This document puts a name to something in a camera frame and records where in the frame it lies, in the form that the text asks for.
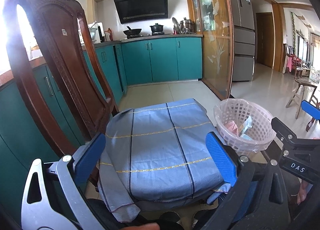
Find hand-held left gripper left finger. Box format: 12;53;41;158
21;133;107;230

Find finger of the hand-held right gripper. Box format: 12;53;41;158
271;117;320;150
301;100;320;120

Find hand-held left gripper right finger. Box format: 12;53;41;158
205;132;292;230

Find pink lattice wastebasket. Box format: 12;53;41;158
213;98;277;158

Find pink plastic bag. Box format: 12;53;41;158
225;120;239;137

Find clear plastic bag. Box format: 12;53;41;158
239;116;253;137

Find person's right hand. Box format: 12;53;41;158
291;180;314;205

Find dark wooden chair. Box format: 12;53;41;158
305;90;320;132

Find wooden side table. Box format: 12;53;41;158
286;77;318;119

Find pink cloth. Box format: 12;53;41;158
285;55;294;74

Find blue checked cloth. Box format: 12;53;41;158
97;98;232;222

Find brown wooden door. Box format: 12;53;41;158
255;12;274;68

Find silver refrigerator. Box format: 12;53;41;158
226;0;256;82

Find carved wooden chair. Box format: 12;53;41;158
3;0;120;185

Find etched glass sliding door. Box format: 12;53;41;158
186;0;234;100

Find white kitchen appliance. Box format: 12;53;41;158
90;21;104;43

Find black wok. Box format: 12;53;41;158
122;26;142;38

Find grey kitchen countertop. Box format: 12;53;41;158
80;34;203;45

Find steel stock pot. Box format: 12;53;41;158
179;17;195;34

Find steel pot lid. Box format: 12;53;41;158
172;17;181;34

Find black cooking pot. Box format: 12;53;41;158
149;23;164;33

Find black range hood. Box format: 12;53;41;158
112;0;168;25

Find green wall garland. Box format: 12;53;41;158
290;11;310;53

